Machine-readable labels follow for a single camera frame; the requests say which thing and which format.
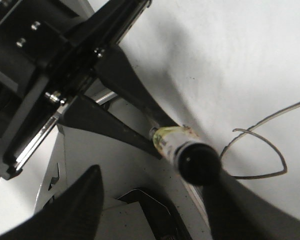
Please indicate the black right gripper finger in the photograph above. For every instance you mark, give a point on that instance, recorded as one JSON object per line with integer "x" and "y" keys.
{"x": 236, "y": 213}
{"x": 75, "y": 215}

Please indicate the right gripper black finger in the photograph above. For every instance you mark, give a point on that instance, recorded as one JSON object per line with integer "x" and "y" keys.
{"x": 85, "y": 114}
{"x": 117, "y": 74}

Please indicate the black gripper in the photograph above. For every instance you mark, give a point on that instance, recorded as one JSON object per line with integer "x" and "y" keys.
{"x": 47, "y": 58}

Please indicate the white black whiteboard marker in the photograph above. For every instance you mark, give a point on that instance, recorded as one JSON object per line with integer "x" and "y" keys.
{"x": 196, "y": 162}

